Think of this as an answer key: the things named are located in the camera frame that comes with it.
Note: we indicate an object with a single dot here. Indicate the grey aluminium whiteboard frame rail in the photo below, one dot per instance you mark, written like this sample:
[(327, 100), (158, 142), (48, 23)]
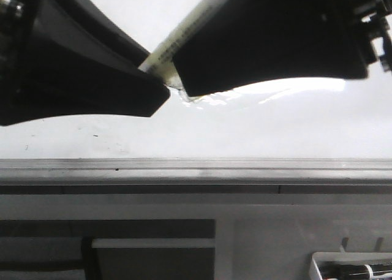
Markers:
[(196, 176)]

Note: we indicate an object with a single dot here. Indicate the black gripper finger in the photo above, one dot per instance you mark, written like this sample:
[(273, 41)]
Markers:
[(64, 58), (249, 41)]

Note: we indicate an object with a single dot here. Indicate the black whiteboard marker with tape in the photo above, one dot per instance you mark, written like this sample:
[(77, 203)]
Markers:
[(160, 62)]

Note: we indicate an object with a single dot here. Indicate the white tray with markers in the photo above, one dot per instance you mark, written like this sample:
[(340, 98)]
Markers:
[(350, 265)]

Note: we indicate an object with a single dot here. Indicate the dark cabinet panel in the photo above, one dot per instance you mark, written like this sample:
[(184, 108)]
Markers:
[(108, 249)]

